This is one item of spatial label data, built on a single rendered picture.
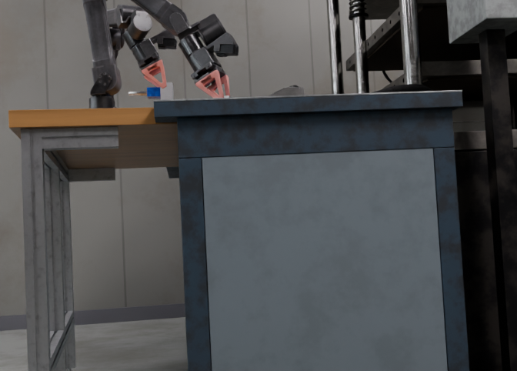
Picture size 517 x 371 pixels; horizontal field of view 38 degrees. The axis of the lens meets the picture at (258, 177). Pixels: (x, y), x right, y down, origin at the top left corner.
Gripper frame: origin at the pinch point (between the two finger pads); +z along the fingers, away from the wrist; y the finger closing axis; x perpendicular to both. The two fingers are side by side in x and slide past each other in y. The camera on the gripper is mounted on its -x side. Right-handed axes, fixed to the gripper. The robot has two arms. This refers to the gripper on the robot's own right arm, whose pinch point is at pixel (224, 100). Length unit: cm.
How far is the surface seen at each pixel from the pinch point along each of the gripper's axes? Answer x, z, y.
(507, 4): -77, 12, 39
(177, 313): 137, 19, 224
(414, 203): -28, 49, -11
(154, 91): 20.5, -20.4, 17.9
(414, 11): -57, -9, 66
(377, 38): -43, -23, 120
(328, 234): -9, 46, -19
